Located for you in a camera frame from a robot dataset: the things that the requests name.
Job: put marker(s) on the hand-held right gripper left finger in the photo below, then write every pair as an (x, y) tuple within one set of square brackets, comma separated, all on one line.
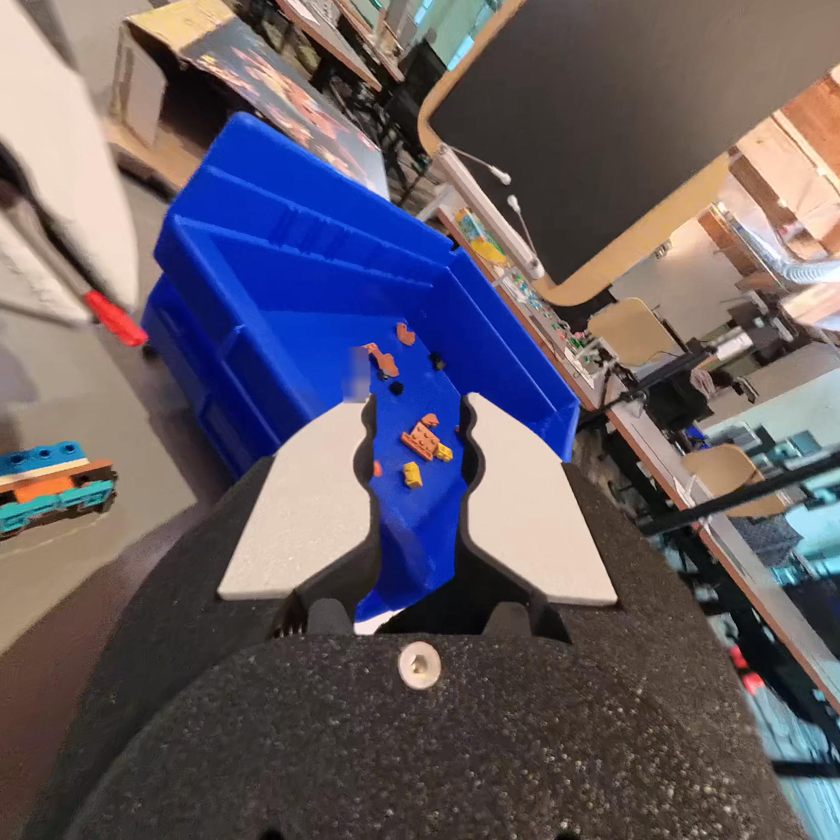
[(302, 525)]

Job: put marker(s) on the toy bricks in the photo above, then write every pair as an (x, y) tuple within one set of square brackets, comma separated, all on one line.
[(420, 440)]

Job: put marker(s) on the blue plastic bin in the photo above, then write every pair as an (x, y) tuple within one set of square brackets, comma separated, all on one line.
[(184, 355), (302, 276)]

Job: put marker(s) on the beige chair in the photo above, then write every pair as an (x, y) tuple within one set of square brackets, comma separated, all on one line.
[(628, 335), (729, 473)]

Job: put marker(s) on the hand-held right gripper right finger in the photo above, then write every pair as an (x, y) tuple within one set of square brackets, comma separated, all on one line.
[(538, 525)]

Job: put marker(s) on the blue orange toy brick assembly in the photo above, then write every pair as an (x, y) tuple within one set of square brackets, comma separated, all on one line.
[(46, 460)]

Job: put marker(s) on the red toy piece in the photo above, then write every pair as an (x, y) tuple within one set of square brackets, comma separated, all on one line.
[(116, 319)]

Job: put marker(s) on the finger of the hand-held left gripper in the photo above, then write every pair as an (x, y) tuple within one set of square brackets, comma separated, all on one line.
[(66, 131)]

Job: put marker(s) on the black panel with wooden edge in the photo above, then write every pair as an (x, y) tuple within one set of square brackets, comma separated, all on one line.
[(617, 118)]

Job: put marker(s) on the printed paper sheet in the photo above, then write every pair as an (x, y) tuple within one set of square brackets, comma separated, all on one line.
[(40, 282)]

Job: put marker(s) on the printed cardboard sheet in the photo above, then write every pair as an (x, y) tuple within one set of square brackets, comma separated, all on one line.
[(263, 79)]

